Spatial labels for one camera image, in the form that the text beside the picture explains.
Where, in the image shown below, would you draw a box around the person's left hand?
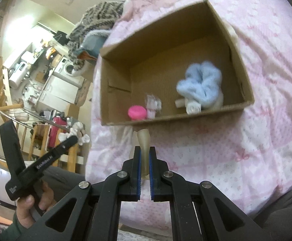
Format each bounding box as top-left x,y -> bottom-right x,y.
16,181 -> 57,229

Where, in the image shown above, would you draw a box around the wooden frame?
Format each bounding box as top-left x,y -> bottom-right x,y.
21,123 -> 80,167

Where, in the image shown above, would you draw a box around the grey patterned knit blanket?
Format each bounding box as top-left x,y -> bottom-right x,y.
68,1 -> 125,72

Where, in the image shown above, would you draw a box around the pink printed bed blanket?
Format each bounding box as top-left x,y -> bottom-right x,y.
84,0 -> 292,231

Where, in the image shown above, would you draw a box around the white socks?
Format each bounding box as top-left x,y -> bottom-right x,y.
175,98 -> 202,114

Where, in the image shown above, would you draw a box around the white kitchen cabinet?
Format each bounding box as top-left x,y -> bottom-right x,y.
39,75 -> 85,104

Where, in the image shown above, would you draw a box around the white cloth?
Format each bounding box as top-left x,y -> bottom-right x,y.
224,21 -> 238,43

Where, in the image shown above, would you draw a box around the teal fur-trimmed jacket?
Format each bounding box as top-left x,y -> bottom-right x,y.
82,30 -> 110,58

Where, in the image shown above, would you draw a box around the pink makeup sponge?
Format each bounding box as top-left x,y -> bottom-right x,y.
128,105 -> 147,120

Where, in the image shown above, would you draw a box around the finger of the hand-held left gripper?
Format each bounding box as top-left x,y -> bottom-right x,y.
53,135 -> 78,156

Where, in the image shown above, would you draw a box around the clear plastic packet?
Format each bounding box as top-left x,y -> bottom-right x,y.
145,94 -> 162,118

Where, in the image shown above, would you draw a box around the black hanging bag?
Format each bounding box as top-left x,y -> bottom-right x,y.
54,31 -> 69,43

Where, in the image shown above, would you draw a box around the white washing machine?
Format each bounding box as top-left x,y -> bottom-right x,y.
54,56 -> 85,81

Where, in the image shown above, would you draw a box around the person's right trouser leg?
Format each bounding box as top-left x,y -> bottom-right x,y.
246,181 -> 292,241

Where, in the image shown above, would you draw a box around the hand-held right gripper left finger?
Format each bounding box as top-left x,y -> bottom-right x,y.
23,146 -> 143,241

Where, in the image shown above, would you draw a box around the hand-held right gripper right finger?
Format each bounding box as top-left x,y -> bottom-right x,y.
148,146 -> 262,241

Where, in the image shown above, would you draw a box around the pink suitcase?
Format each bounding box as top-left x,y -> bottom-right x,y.
47,117 -> 69,148

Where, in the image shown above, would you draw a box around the brown cardboard box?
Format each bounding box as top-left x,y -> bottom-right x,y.
99,0 -> 255,126

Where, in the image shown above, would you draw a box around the person's left forearm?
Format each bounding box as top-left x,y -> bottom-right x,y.
7,211 -> 36,241

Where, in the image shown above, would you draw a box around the blue fluffy socks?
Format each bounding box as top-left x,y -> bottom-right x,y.
176,61 -> 224,109

